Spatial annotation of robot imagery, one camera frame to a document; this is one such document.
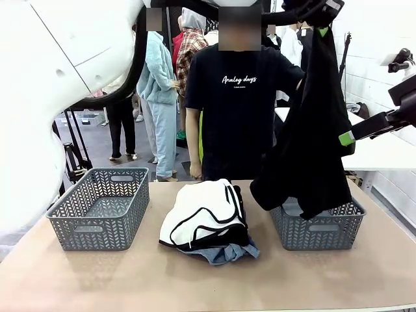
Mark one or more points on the person's right forearm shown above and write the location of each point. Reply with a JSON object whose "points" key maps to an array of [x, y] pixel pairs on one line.
{"points": [[194, 136]]}

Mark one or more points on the mannequin in white shirt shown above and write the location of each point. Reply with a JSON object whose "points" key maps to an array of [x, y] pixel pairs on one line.
{"points": [[291, 45]]}

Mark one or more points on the mannequin in plaid hooded shirt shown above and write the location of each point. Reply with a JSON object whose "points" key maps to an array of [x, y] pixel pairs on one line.
{"points": [[190, 48]]}

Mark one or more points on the grey plastic woven basket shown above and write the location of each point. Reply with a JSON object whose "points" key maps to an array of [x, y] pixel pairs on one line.
{"points": [[325, 234], [97, 234]]}

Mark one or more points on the black light stand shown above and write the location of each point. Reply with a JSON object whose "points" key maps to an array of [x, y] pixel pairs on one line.
{"points": [[344, 61]]}

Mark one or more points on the mannequin in beige shirt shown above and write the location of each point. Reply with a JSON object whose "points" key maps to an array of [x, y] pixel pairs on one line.
{"points": [[122, 130]]}

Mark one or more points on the mannequin in red top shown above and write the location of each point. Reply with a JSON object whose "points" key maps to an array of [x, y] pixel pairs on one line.
{"points": [[176, 44]]}

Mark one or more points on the white garment with black trim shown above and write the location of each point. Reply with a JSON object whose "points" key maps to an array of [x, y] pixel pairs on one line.
{"points": [[201, 208]]}

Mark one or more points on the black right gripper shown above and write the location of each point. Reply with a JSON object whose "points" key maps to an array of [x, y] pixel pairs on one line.
{"points": [[408, 94]]}

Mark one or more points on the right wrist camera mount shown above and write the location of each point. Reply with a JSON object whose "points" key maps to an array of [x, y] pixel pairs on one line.
{"points": [[401, 63]]}

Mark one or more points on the person's right hand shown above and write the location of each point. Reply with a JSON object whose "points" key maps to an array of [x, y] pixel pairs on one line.
{"points": [[196, 170]]}

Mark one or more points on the person's left forearm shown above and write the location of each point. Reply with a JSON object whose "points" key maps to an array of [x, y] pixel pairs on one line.
{"points": [[300, 84]]}

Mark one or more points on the person in black T-shirt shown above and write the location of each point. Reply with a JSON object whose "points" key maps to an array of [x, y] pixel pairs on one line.
{"points": [[240, 113]]}

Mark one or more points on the black camera tripod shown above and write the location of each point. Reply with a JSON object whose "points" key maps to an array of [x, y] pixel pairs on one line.
{"points": [[76, 143]]}

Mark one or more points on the mannequin in light blue fleece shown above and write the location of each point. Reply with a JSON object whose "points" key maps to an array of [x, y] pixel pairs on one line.
{"points": [[159, 81]]}

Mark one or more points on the blue denim jeans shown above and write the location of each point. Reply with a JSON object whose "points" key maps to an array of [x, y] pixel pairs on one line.
{"points": [[224, 255]]}

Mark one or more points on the brown bag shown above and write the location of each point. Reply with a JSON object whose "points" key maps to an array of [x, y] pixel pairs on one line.
{"points": [[363, 110]]}

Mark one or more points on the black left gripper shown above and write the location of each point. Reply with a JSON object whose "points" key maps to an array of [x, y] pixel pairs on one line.
{"points": [[312, 13]]}

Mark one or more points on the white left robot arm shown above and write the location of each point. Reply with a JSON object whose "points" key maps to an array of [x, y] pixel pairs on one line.
{"points": [[32, 113]]}

